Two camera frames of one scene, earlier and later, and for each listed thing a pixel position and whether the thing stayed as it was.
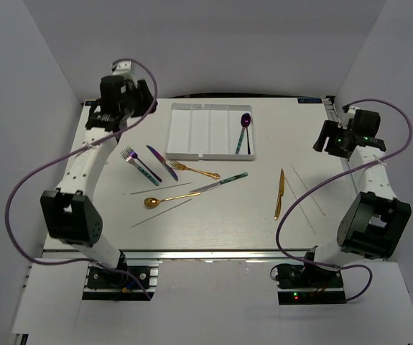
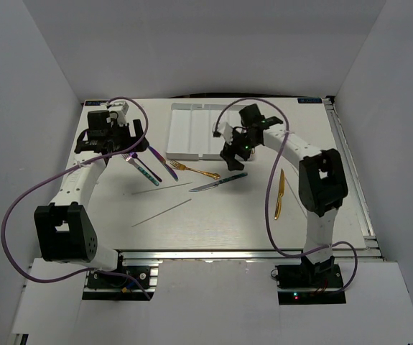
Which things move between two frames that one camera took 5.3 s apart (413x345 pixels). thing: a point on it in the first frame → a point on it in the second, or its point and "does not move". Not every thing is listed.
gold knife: x=281 y=193 does not move
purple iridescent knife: x=173 y=174 does not move
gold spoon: x=151 y=202 → x=252 y=152
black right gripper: x=330 y=129 → x=230 y=150
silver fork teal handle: x=128 y=159 does not move
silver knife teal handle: x=216 y=185 does not move
